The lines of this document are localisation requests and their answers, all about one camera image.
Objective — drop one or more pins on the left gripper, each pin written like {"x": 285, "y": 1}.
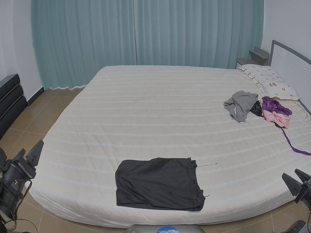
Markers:
{"x": 20, "y": 170}

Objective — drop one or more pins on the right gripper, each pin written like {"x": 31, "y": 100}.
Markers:
{"x": 305, "y": 194}

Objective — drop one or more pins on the black T-shirt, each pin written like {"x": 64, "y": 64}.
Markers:
{"x": 155, "y": 183}

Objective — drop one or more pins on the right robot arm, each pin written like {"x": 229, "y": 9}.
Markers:
{"x": 294, "y": 227}

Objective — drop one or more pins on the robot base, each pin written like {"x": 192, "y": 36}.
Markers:
{"x": 162, "y": 228}

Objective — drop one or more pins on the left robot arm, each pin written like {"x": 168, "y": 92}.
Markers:
{"x": 9, "y": 193}

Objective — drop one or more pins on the bed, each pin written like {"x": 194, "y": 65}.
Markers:
{"x": 158, "y": 110}

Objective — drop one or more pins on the black chest of drawers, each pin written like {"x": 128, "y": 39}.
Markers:
{"x": 11, "y": 101}

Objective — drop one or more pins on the dark olive garment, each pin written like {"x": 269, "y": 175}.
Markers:
{"x": 277, "y": 124}

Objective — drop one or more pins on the pink garment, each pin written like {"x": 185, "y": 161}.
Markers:
{"x": 274, "y": 119}

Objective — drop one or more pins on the purple garment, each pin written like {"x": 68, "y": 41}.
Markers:
{"x": 273, "y": 104}

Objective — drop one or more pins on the black patterned garment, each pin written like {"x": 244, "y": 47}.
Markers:
{"x": 256, "y": 109}

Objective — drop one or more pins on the grey garment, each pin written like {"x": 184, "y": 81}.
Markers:
{"x": 240, "y": 103}

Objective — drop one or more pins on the white printed pillow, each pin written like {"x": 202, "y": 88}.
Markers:
{"x": 269, "y": 81}

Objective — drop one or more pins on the grey bedside table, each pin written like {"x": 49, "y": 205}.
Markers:
{"x": 257, "y": 54}

